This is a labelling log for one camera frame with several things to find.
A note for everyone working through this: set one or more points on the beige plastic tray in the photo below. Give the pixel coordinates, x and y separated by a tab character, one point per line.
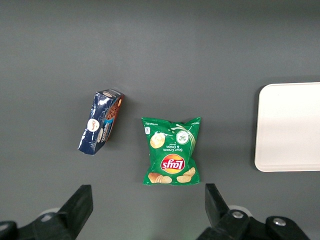
287	127

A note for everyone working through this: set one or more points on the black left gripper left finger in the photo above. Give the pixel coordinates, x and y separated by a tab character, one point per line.
72	212

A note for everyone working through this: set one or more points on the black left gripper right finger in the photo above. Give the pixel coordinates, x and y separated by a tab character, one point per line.
225	220

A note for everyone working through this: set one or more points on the blue chocolate cookie box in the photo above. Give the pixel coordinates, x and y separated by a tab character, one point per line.
96	117

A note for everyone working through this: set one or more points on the green Lay's chips bag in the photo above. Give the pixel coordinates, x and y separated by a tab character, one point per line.
172	150

